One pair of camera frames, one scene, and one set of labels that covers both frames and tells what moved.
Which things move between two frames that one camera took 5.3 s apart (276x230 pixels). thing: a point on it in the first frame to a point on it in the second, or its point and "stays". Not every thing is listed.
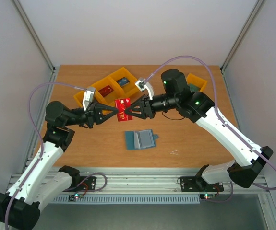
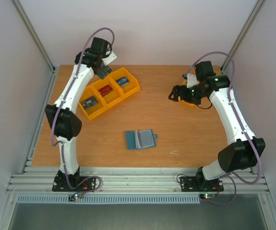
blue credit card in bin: (123, 81) stays
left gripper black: (94, 113) to (103, 74)
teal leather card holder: (140, 139) stays
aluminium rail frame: (155, 180) stays
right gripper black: (146, 107) to (182, 93)
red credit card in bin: (105, 90) stays
